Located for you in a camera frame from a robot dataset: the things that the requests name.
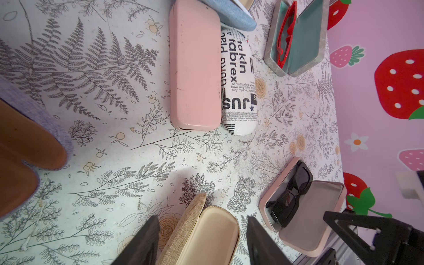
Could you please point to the pink case black sunglasses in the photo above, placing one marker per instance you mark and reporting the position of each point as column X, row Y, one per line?
column 307, row 232

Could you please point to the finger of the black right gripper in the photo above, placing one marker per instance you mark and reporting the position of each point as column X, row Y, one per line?
column 378, row 240

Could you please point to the newspaper print glasses case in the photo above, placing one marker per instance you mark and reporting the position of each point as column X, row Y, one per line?
column 238, row 89

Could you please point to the purple case brown lining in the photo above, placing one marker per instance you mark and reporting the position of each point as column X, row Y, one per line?
column 31, row 139

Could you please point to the grey case teal lining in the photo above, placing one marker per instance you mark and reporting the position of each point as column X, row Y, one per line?
column 308, row 45

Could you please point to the blue fabric glasses case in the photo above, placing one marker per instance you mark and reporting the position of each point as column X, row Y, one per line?
column 233, row 14

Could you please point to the red sunglasses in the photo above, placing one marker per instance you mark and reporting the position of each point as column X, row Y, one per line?
column 285, row 36

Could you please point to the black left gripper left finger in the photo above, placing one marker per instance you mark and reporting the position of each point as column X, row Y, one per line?
column 142, row 249

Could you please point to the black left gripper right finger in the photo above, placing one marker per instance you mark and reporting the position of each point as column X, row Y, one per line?
column 261, row 247

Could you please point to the pink glasses case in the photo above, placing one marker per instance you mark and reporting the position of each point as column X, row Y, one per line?
column 195, row 66

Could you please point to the tan woven glasses case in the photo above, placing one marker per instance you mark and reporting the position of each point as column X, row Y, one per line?
column 203, row 236

